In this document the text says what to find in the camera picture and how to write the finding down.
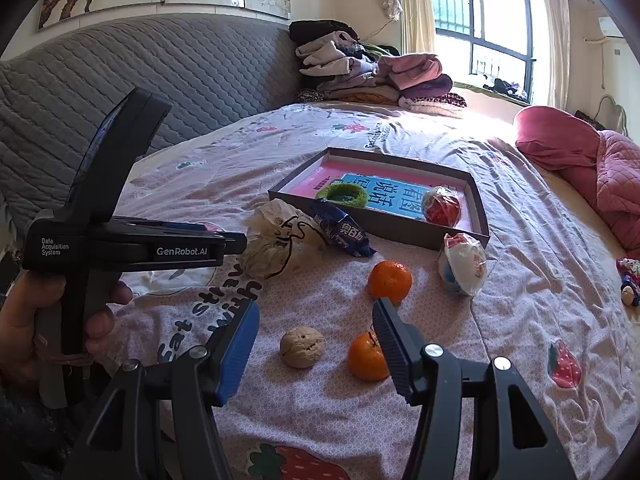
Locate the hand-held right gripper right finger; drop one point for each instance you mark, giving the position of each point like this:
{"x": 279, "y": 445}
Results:
{"x": 395, "y": 350}

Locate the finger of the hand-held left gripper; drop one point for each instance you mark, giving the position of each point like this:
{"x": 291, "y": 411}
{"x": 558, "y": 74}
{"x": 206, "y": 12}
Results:
{"x": 235, "y": 243}

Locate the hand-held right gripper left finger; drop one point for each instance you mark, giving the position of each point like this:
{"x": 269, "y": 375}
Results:
{"x": 235, "y": 355}

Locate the orange tangerine with stem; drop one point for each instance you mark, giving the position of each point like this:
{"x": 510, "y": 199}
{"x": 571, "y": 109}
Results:
{"x": 365, "y": 357}

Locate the walnut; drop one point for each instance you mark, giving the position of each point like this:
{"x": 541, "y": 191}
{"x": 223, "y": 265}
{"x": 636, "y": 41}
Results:
{"x": 302, "y": 347}

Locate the blue snack packet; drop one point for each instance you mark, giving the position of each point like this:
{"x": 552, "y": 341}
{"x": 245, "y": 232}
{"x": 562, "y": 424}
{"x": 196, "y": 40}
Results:
{"x": 345, "y": 232}

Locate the shallow grey cardboard box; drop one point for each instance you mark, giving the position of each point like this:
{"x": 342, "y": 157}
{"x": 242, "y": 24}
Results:
{"x": 390, "y": 227}

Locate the person's left forearm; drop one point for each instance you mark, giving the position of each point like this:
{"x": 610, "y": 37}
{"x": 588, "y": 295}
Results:
{"x": 30, "y": 430}

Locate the person's left hand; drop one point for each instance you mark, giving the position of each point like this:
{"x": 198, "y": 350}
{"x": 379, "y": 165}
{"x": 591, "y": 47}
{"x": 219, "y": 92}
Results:
{"x": 20, "y": 330}

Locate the printed pink bedsheet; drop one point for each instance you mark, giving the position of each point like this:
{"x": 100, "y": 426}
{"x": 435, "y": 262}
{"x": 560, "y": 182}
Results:
{"x": 500, "y": 360}

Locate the red net-wrapped ball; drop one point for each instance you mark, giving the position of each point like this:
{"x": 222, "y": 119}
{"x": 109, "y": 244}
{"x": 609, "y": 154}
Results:
{"x": 442, "y": 210}

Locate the pink and blue book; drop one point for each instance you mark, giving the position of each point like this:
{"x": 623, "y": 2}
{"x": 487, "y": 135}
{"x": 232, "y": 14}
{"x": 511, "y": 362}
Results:
{"x": 385, "y": 192}

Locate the grey quilted headboard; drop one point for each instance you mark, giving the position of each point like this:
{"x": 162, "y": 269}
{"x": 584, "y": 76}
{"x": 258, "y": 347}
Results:
{"x": 125, "y": 70}

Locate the pile of folded clothes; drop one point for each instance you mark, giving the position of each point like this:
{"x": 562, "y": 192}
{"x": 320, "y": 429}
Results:
{"x": 350, "y": 67}

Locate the pink pillow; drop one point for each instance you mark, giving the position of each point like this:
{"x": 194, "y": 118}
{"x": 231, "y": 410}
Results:
{"x": 555, "y": 135}

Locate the pink quilted blanket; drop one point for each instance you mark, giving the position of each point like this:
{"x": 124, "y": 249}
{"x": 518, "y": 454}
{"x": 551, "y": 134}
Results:
{"x": 615, "y": 185}

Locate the dark clothes on windowsill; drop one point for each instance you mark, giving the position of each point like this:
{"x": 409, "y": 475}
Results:
{"x": 505, "y": 87}

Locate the cream curtain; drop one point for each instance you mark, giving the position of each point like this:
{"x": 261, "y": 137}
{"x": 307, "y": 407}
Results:
{"x": 555, "y": 45}
{"x": 415, "y": 5}

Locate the black-framed window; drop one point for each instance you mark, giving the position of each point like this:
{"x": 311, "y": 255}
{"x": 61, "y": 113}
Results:
{"x": 450, "y": 10}

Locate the white air conditioner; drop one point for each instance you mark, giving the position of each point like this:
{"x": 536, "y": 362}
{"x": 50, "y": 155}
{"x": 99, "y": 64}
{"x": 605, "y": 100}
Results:
{"x": 611, "y": 27}

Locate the white curved metal frame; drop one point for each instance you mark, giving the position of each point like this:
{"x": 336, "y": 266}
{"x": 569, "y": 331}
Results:
{"x": 620, "y": 110}

